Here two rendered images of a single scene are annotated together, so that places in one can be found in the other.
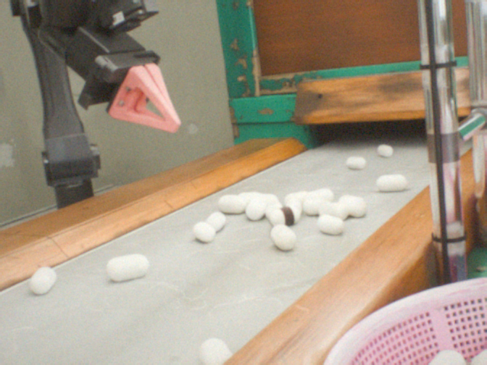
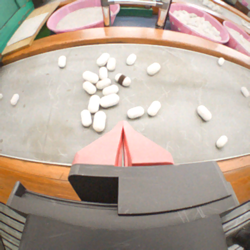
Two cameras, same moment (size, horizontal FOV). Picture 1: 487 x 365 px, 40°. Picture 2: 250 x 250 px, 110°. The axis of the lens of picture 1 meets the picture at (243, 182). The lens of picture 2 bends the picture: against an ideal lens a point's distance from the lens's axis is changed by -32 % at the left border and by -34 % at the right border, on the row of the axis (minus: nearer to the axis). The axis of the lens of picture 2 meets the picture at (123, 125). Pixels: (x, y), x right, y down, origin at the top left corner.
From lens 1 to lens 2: 0.77 m
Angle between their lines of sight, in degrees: 86
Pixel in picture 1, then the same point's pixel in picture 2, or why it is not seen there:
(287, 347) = (218, 46)
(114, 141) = not seen: outside the picture
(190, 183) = (62, 177)
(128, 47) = (103, 243)
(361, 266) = (183, 38)
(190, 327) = (213, 75)
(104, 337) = (226, 93)
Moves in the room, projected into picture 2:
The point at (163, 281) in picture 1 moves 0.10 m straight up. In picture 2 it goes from (198, 99) to (224, 75)
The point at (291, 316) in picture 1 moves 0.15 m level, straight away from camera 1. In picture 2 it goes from (211, 47) to (178, 56)
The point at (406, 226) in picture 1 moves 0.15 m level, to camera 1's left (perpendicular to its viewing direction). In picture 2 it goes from (148, 32) to (188, 71)
